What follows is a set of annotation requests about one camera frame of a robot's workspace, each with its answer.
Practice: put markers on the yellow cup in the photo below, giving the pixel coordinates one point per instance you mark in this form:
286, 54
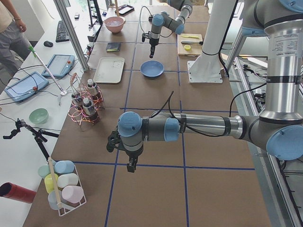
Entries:
49, 183

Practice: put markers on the white wire rack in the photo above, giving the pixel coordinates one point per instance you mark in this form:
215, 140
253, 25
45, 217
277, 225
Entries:
65, 207

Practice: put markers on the person in grey trousers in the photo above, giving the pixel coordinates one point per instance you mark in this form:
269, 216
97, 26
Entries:
12, 38

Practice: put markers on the red bottle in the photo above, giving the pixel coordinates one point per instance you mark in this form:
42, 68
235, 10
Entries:
15, 192

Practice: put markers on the aluminium frame post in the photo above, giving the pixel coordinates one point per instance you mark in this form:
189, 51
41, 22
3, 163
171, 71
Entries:
61, 8

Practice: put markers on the lemon half slice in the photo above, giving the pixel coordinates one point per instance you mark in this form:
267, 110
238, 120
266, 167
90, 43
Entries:
187, 47

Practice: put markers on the white cup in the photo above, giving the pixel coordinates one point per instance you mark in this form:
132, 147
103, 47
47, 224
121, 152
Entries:
70, 179

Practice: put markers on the blue plate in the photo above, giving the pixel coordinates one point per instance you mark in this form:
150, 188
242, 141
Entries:
152, 69

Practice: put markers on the pale blue cup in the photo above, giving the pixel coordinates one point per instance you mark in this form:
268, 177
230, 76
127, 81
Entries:
52, 200

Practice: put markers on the tea bottle left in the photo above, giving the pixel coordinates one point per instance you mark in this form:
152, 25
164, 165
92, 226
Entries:
93, 89

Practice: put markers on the black keyboard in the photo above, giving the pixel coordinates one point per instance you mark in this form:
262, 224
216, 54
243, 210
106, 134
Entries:
61, 33

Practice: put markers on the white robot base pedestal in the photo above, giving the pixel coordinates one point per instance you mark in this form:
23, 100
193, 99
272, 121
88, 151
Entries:
206, 68

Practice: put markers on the tea bottle front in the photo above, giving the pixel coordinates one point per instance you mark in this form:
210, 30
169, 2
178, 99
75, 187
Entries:
90, 110

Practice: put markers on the blue teach pendant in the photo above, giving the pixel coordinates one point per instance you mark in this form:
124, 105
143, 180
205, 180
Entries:
26, 87
60, 64

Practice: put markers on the cream bear tray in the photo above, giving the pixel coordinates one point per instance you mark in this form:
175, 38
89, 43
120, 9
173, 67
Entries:
109, 70

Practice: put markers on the yellow plastic knife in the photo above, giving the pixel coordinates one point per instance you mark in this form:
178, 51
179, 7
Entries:
190, 36

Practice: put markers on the steel muddler black cap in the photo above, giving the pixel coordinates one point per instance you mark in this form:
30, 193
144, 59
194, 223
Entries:
192, 42

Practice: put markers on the pink bowl of ice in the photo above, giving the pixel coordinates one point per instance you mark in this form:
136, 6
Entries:
115, 24

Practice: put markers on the light blue cup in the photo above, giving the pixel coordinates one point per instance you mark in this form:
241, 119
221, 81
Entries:
64, 167

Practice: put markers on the copper wire bottle rack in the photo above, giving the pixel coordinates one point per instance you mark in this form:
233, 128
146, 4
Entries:
79, 116

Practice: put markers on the tea bottle right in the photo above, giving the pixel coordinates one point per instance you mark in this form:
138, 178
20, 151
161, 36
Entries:
77, 100

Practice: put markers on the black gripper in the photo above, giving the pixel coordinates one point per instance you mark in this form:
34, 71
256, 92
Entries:
132, 155
153, 42

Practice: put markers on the blue teach pendant near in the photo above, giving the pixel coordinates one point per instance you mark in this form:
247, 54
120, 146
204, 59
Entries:
26, 87

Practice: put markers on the black mouse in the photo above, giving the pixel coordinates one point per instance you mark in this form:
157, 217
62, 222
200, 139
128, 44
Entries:
48, 44

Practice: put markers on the pink cup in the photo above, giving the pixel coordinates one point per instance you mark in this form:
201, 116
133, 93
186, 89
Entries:
72, 194

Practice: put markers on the mint green cup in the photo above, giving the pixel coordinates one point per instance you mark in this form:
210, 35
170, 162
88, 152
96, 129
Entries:
43, 171

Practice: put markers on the green bowl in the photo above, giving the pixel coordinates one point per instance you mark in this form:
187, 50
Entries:
39, 116

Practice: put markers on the tea bottle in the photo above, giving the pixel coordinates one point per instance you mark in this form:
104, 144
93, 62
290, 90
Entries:
77, 100
93, 89
90, 110

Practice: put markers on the wooden cutting board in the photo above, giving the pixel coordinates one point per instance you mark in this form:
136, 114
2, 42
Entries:
195, 49

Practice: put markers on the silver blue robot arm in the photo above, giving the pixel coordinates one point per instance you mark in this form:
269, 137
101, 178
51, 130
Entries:
170, 21
277, 129

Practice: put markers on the grey yellow cloth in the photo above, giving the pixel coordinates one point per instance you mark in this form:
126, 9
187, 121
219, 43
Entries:
113, 47

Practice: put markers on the blue teach pendant far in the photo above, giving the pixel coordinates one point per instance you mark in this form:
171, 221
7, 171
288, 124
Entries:
60, 64

